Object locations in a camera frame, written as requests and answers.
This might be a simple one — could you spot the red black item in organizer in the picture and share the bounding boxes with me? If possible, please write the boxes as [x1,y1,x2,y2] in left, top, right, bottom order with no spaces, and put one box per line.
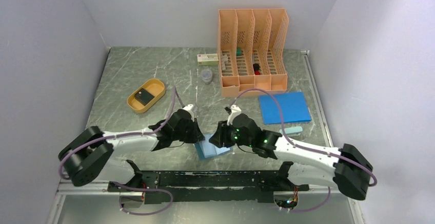
[253,64,261,75]

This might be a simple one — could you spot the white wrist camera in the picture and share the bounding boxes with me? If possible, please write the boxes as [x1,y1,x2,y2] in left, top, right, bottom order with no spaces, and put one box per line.
[225,105,242,126]
[183,104,197,116]

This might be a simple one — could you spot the green item in organizer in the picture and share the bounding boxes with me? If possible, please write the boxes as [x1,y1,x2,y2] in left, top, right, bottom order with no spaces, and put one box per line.
[236,47,243,56]

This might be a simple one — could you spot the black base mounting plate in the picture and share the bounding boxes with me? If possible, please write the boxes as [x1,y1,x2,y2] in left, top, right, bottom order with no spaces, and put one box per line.
[107,170,309,204]

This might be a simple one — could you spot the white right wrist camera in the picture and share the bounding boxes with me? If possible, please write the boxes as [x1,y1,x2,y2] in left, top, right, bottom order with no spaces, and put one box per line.
[225,105,242,126]

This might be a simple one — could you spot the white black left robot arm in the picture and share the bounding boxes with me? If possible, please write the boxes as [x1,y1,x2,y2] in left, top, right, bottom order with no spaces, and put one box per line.
[58,104,204,191]

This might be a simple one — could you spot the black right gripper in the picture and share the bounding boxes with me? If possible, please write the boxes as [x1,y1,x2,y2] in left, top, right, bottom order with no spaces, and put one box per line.
[209,118,253,148]

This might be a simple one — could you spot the clear small jar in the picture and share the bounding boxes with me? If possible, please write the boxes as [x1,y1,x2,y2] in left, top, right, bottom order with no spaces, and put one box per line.
[200,69,213,84]

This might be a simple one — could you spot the orange plastic file organizer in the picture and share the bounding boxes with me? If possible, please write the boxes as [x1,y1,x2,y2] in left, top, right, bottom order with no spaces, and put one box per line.
[217,9,289,97]

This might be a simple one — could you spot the yellow oval tray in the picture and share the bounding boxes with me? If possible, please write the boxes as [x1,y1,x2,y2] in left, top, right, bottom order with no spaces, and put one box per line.
[127,78,166,113]

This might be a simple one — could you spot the white small carton box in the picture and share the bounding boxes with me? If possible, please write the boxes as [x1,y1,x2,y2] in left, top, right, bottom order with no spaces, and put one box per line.
[197,53,219,66]

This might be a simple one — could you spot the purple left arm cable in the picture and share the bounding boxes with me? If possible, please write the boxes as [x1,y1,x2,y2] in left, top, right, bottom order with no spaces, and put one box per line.
[58,86,191,216]

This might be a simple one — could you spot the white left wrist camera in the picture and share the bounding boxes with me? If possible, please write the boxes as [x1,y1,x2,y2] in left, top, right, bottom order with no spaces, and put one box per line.
[183,104,197,116]

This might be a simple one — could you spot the blue leather card holder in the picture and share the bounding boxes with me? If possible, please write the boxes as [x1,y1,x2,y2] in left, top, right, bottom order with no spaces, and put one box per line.
[194,134,232,160]

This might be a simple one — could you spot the clear plastic clip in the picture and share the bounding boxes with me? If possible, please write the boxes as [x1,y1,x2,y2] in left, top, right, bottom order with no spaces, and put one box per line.
[220,54,229,71]

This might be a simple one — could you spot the black small box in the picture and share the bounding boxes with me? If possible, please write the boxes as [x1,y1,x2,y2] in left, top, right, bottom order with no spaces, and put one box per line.
[134,88,154,106]

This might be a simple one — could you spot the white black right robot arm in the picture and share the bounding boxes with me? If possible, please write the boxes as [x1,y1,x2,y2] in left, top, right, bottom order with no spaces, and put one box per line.
[210,114,373,200]

